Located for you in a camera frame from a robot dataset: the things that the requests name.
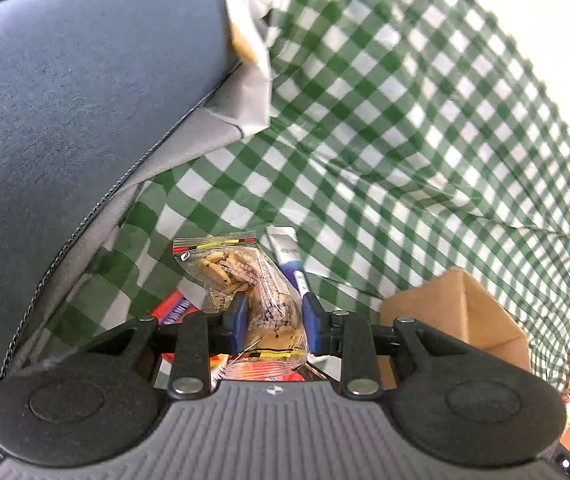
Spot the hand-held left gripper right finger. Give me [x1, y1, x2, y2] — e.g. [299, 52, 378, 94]
[302, 292, 466, 400]

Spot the clear bag of crackers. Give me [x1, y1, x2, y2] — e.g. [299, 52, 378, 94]
[172, 230, 312, 382]

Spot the green checked cloth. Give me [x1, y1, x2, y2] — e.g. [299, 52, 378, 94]
[40, 0, 570, 393]

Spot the brown cardboard box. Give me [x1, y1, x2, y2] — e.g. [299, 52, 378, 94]
[379, 267, 532, 391]

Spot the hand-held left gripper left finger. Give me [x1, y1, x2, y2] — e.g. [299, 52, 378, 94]
[72, 292, 250, 401]

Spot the purple stick packet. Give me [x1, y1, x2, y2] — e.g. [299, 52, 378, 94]
[265, 226, 314, 300]

